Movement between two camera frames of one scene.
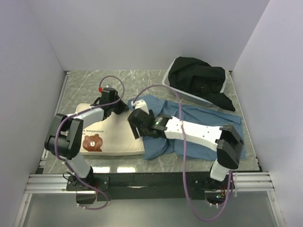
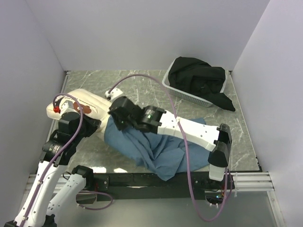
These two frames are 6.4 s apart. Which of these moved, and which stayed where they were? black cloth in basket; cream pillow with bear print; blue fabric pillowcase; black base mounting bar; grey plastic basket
Moved: blue fabric pillowcase; cream pillow with bear print
Stayed: grey plastic basket; black base mounting bar; black cloth in basket
